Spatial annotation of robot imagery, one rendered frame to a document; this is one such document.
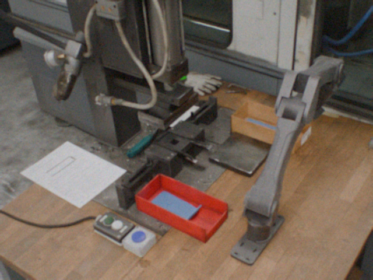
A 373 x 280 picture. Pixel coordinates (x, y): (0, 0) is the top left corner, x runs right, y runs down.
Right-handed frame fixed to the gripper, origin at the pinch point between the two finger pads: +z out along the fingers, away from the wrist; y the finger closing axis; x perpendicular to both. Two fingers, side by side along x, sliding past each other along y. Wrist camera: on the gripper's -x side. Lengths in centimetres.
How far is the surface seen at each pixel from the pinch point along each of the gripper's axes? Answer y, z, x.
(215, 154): 9.6, 16.1, 21.8
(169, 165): 16.9, 16.3, 38.5
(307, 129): -5.8, 3.7, -5.9
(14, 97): 164, 220, -51
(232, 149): 7.1, 14.2, 16.2
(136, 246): 5, 15, 67
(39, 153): 100, 181, -15
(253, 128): 7.4, 10.5, 5.9
